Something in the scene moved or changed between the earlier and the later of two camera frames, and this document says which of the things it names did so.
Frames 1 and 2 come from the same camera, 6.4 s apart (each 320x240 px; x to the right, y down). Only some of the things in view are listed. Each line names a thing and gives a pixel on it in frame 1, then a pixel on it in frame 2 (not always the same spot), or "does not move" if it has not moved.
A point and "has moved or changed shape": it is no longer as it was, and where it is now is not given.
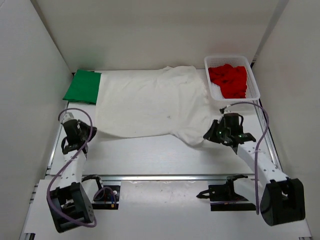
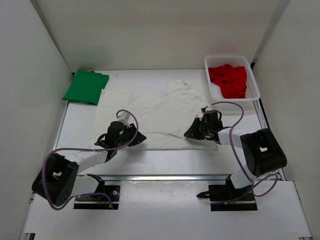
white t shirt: x=149 y=103 has moved or changed shape
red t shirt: x=232 y=80 does not move
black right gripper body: x=222 y=133 -> x=208 y=128
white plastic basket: x=252 y=92 does not move
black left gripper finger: x=94 y=131 -> x=139 y=137
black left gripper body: x=85 y=130 -> x=127 y=134
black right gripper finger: x=214 y=126 -> x=198 y=128
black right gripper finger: x=210 y=136 -> x=197 y=132
